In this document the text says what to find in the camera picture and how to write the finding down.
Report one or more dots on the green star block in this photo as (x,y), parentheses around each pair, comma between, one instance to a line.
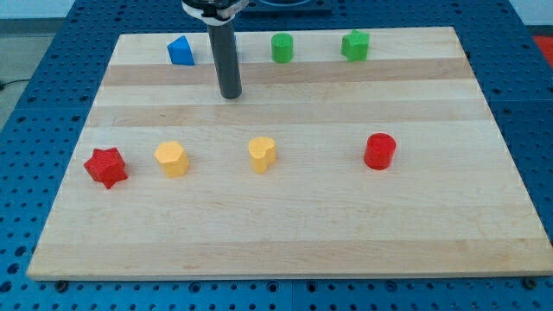
(355,45)

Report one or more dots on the red star block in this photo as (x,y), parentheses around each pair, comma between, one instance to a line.
(106,166)

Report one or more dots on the yellow heart block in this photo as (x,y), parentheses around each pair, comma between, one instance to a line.
(263,152)

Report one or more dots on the wooden board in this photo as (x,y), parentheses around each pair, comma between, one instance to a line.
(451,204)

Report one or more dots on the red cylinder block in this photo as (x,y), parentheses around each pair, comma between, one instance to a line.
(379,151)

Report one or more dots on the yellow hexagon block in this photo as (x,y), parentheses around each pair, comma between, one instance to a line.
(172,158)

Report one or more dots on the green cylinder block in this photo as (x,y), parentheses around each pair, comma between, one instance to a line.
(282,47)

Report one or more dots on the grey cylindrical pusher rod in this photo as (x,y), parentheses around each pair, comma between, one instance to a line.
(225,57)

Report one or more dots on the blue triangle block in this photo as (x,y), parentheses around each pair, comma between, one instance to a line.
(180,52)

